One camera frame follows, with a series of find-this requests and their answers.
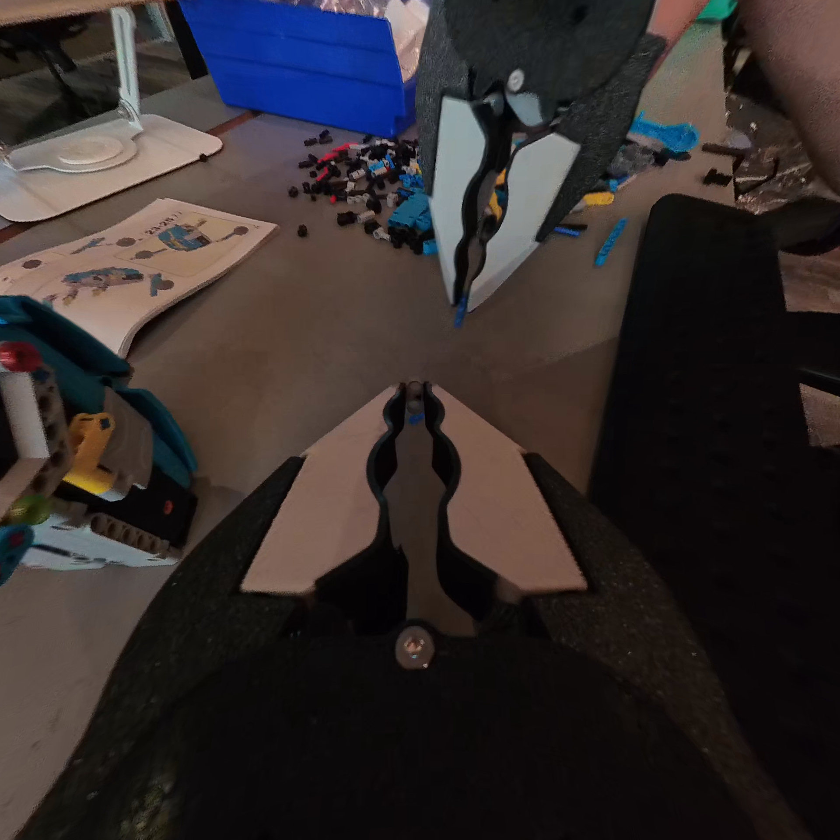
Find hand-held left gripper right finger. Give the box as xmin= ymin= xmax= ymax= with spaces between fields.
xmin=423 ymin=382 xmax=588 ymax=605

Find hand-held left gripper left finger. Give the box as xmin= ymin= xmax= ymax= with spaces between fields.
xmin=240 ymin=382 xmax=409 ymax=597

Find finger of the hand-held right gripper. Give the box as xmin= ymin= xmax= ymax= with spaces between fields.
xmin=428 ymin=95 xmax=490 ymax=308
xmin=467 ymin=134 xmax=583 ymax=311

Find pile of toy brick parts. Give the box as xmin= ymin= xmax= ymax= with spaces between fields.
xmin=287 ymin=110 xmax=702 ymax=258

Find toy brick robot model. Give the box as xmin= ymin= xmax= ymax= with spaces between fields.
xmin=0 ymin=295 xmax=200 ymax=586

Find person's right forearm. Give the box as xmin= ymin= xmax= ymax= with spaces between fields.
xmin=738 ymin=0 xmax=840 ymax=191

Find blue brick beam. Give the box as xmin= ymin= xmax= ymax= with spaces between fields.
xmin=594 ymin=218 xmax=630 ymax=267

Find clear plastic bags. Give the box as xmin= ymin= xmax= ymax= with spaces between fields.
xmin=384 ymin=0 xmax=434 ymax=85

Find blue storage bin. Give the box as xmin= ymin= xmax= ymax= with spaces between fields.
xmin=177 ymin=0 xmax=421 ymax=140

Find black perforated wrist rest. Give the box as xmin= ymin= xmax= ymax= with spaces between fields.
xmin=586 ymin=193 xmax=840 ymax=840

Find crumpled clear plastic sheet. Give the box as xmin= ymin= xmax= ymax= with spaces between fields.
xmin=722 ymin=92 xmax=840 ymax=217

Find instruction booklet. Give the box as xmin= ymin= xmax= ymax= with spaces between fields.
xmin=0 ymin=197 xmax=280 ymax=361

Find white tablet stand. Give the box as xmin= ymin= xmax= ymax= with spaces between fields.
xmin=0 ymin=0 xmax=224 ymax=224

